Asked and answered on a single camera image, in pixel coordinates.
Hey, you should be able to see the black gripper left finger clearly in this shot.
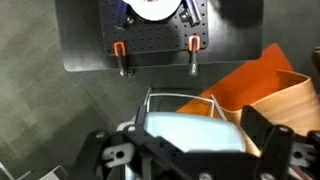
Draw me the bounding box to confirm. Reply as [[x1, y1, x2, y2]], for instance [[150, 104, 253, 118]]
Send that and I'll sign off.
[[70, 129, 140, 180]]

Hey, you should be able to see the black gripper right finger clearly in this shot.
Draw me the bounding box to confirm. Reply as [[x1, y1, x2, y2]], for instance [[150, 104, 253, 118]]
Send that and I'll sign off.
[[240, 106, 320, 180]]

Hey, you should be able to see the light blue cushioned chair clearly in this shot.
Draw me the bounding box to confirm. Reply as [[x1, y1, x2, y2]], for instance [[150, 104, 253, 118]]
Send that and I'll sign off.
[[142, 93, 246, 152]]

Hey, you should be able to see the orange handled clamp left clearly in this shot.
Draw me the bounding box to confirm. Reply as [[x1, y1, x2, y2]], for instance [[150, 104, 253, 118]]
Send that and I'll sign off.
[[113, 41, 127, 76]]

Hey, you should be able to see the orange handled clamp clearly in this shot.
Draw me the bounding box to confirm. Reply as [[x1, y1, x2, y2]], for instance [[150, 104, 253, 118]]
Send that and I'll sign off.
[[113, 41, 127, 76], [188, 35, 201, 76]]

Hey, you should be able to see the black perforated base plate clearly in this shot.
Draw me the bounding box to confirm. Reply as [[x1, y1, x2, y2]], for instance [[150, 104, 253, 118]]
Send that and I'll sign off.
[[54, 0, 264, 72]]

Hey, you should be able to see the orange handled clamp right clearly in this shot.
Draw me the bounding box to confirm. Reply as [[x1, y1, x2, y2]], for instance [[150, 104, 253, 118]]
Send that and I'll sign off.
[[188, 35, 201, 76]]

